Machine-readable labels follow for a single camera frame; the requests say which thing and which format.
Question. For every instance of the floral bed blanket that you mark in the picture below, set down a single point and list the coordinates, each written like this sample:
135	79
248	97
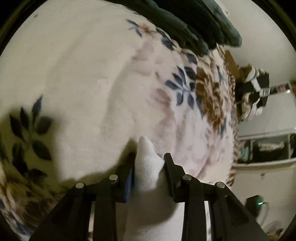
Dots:
83	84

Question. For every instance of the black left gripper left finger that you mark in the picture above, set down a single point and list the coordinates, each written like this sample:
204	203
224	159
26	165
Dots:
86	207

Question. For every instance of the black and white clothes heap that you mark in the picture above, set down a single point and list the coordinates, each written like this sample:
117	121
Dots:
251	92

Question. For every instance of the white pants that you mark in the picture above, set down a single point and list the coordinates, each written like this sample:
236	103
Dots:
152	214

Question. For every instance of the black power strip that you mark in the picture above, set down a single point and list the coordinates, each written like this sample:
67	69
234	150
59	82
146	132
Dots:
254	204

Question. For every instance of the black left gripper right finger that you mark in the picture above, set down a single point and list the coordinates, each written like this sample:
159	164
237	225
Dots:
214	204

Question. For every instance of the white shelf cabinet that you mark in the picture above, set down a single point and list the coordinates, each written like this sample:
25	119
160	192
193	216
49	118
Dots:
269	139

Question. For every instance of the brown cardboard box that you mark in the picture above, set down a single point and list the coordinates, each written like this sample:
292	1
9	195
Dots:
231	65

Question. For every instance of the dark green clothing pile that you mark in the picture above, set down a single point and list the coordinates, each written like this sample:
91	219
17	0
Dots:
199	26

